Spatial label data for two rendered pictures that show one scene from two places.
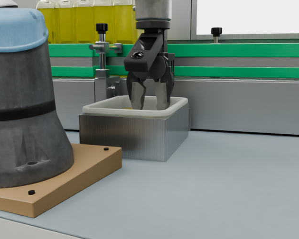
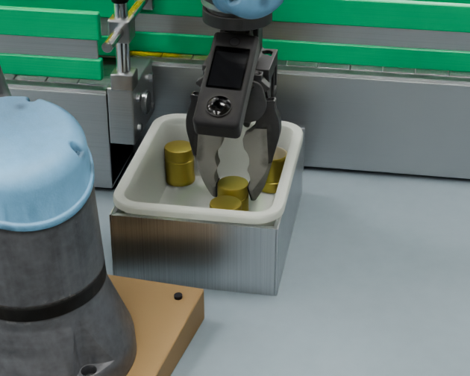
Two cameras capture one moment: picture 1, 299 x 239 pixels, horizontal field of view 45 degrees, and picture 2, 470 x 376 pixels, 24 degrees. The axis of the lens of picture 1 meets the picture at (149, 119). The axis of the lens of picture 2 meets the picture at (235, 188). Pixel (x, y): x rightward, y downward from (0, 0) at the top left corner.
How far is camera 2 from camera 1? 0.52 m
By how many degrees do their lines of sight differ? 19
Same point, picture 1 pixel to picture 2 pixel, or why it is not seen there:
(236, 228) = not seen: outside the picture
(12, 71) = (57, 251)
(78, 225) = not seen: outside the picture
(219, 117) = (362, 147)
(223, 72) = (371, 57)
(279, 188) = (467, 364)
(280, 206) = not seen: outside the picture
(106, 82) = (132, 98)
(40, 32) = (87, 171)
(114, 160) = (195, 318)
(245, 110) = (414, 135)
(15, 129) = (63, 327)
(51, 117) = (106, 288)
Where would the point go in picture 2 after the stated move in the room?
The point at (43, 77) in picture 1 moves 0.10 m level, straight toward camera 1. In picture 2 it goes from (95, 237) to (133, 301)
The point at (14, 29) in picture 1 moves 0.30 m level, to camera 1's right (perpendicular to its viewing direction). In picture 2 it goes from (57, 190) to (439, 169)
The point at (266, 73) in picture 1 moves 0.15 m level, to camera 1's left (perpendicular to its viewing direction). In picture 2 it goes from (458, 63) to (330, 69)
